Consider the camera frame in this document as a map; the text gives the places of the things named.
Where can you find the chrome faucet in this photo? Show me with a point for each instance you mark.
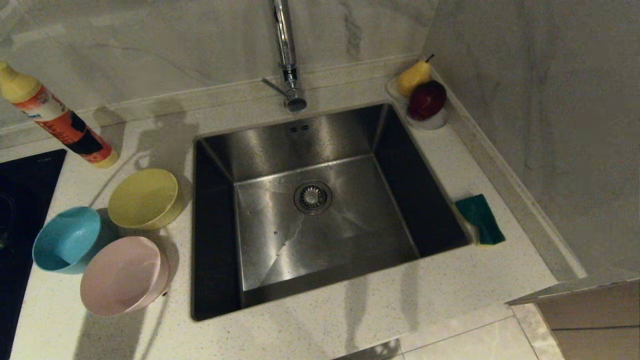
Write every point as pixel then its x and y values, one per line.
pixel 286 50

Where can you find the orange detergent bottle yellow cap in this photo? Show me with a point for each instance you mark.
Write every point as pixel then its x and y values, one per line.
pixel 65 125

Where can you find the stainless steel sink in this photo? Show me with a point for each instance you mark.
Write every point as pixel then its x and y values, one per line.
pixel 350 225

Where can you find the green yellow sponge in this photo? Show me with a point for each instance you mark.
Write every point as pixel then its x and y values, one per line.
pixel 480 217

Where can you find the round metal drain strainer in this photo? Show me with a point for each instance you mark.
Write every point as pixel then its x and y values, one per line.
pixel 313 198

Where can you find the small white dish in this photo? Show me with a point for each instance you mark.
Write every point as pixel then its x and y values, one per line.
pixel 431 123

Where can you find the dark red apple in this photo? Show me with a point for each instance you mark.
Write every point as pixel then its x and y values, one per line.
pixel 426 100

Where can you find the yellow pear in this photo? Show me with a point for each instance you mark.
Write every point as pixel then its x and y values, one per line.
pixel 412 76

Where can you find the yellow plastic bowl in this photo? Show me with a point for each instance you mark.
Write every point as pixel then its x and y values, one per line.
pixel 145 198

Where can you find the pink plastic bowl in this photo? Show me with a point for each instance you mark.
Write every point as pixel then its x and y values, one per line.
pixel 122 275

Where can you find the blue plastic bowl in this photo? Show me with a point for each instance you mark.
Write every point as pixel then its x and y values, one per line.
pixel 67 240

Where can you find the black induction cooktop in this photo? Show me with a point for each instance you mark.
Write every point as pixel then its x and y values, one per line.
pixel 22 200

